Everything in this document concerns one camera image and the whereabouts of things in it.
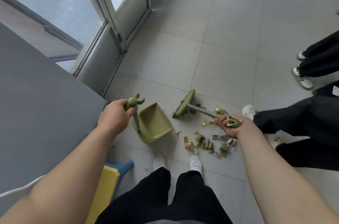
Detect person's left hand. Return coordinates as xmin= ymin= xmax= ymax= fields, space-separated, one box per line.
xmin=96 ymin=98 xmax=139 ymax=135

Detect person's right hand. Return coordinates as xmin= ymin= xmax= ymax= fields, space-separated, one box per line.
xmin=216 ymin=113 xmax=261 ymax=139

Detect green dustpan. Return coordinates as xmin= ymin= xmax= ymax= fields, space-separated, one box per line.
xmin=124 ymin=93 xmax=174 ymax=144

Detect cardboard scraps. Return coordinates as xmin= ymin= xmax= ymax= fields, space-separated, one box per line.
xmin=174 ymin=103 xmax=239 ymax=159

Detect green broom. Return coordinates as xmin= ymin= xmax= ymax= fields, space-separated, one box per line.
xmin=172 ymin=89 xmax=243 ymax=129

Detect person's left forearm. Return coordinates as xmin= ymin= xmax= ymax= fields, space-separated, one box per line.
xmin=0 ymin=126 xmax=120 ymax=224

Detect person's right forearm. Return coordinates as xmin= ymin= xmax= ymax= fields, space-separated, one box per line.
xmin=236 ymin=128 xmax=339 ymax=224

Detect person's right white shoe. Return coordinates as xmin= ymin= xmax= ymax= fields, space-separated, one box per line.
xmin=189 ymin=155 xmax=203 ymax=175

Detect person's white shoe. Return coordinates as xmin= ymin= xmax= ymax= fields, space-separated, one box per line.
xmin=189 ymin=155 xmax=203 ymax=175
xmin=153 ymin=153 xmax=167 ymax=171

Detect person's left white shoe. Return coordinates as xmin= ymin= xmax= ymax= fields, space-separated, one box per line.
xmin=153 ymin=153 xmax=167 ymax=171

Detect grey tiled floor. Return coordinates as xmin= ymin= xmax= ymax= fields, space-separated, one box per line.
xmin=77 ymin=0 xmax=339 ymax=224

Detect person's black trousers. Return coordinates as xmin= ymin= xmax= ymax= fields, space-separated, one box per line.
xmin=95 ymin=167 xmax=233 ymax=224

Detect yellow top blue stool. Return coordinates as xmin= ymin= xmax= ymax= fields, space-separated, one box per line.
xmin=84 ymin=160 xmax=135 ymax=224

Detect aluminium screen door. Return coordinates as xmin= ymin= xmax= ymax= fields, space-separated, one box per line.
xmin=82 ymin=0 xmax=153 ymax=50

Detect white cable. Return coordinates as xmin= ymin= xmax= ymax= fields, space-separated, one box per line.
xmin=0 ymin=175 xmax=47 ymax=199

